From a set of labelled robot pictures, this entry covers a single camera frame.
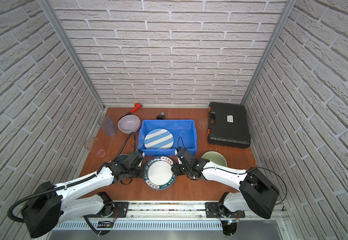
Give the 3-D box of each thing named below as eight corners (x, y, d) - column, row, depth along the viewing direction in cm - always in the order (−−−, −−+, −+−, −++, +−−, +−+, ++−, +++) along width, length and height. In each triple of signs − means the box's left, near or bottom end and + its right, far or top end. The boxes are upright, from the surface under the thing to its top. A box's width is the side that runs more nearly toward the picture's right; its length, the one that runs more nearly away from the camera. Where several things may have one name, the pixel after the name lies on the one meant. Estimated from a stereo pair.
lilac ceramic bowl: (118, 135, 105) (115, 130, 100) (123, 119, 113) (120, 114, 108) (139, 135, 105) (137, 130, 100) (142, 120, 114) (141, 114, 109)
